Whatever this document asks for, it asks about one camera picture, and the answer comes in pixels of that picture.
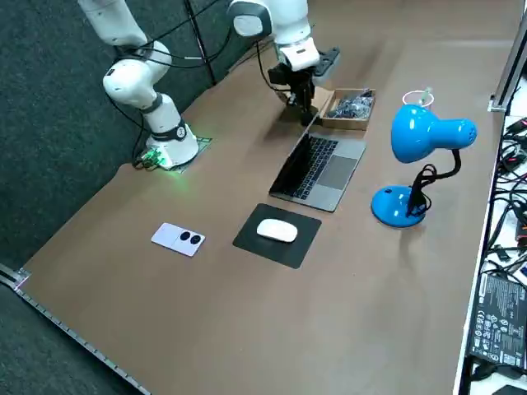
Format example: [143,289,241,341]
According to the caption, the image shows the blue desk lamp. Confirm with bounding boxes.
[371,105,478,229]

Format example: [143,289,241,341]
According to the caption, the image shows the black mouse pad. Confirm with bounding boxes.
[232,202,323,271]

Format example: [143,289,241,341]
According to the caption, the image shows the brown cardboard box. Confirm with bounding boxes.
[283,88,376,132]

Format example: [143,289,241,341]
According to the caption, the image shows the black stand pole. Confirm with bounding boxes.
[185,0,218,86]

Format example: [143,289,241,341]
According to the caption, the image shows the pink pen cup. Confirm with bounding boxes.
[402,86,436,109]

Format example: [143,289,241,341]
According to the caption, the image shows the black screw bags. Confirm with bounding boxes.
[329,90,375,120]

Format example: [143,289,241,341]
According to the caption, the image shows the aluminium table edge rail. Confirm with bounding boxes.
[0,263,152,395]

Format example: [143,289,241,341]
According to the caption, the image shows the grey laptop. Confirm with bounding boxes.
[268,116,367,213]

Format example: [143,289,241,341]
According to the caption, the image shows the lilac folding phone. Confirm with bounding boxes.
[151,222,207,258]

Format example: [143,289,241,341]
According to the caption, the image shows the black bundled lamp cord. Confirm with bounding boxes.
[406,163,434,218]

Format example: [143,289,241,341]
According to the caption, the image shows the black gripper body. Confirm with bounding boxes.
[268,63,316,100]

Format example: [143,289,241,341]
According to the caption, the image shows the black labelled power adapter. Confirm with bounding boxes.
[469,273,527,368]

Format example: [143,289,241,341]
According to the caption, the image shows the white computer mouse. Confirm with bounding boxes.
[256,218,298,244]

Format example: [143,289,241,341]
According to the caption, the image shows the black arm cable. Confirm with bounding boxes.
[117,16,264,71]

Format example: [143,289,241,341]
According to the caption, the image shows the aluminium corner rail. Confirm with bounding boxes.
[488,24,527,113]

